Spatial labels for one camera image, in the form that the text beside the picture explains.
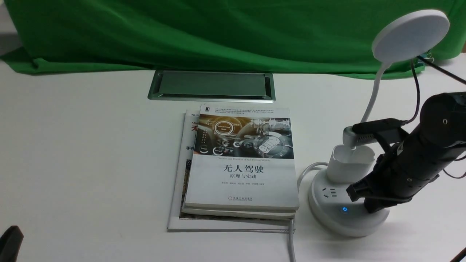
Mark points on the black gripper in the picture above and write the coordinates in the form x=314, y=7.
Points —
x=416, y=161

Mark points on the white desk lamp power strip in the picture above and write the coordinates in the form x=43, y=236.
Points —
x=404, y=38

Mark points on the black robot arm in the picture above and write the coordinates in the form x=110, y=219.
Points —
x=445, y=109

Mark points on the white autonomous driving book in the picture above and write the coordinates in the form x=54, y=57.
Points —
x=243, y=160

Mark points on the silver binder clip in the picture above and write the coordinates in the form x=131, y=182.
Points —
x=426, y=59

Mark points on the green backdrop cloth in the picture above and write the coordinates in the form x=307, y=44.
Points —
x=278, y=36

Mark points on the bottom white magazine book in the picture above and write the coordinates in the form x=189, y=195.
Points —
x=182, y=222

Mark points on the dark object bottom left corner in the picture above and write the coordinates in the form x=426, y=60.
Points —
x=10, y=244

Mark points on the metal desk cable hatch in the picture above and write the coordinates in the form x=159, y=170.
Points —
x=209, y=86

